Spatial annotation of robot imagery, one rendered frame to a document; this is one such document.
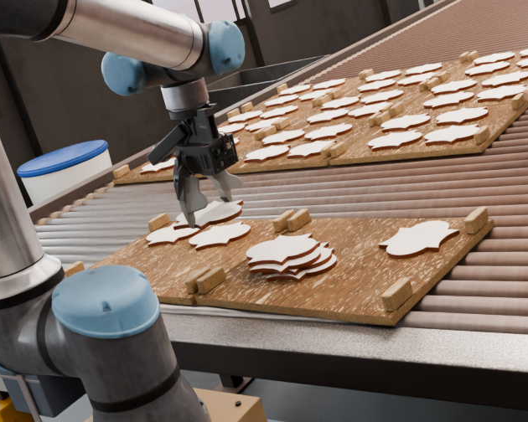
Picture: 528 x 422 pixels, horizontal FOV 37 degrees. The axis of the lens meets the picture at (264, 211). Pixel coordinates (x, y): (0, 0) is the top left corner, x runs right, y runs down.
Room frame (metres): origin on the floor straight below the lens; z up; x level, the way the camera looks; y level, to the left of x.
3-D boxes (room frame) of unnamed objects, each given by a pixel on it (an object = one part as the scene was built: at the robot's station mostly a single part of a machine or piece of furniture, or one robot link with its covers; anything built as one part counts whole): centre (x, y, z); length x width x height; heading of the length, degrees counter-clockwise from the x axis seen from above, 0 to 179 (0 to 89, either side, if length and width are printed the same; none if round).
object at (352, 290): (1.27, -0.11, 0.93); 0.41 x 0.35 x 0.02; 45
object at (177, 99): (1.34, 0.07, 1.28); 0.08 x 0.08 x 0.05
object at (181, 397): (0.88, 0.22, 0.97); 0.15 x 0.15 x 0.10
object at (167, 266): (1.56, 0.20, 0.93); 0.41 x 0.35 x 0.02; 47
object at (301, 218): (1.50, -0.06, 0.95); 0.06 x 0.02 x 0.03; 135
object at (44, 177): (4.82, 1.11, 0.35); 0.58 x 0.57 x 0.70; 51
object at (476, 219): (1.23, -0.34, 0.95); 0.06 x 0.02 x 0.03; 135
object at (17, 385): (1.51, 0.55, 0.77); 0.14 x 0.11 x 0.18; 50
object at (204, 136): (1.33, 0.07, 1.20); 0.09 x 0.08 x 0.12; 48
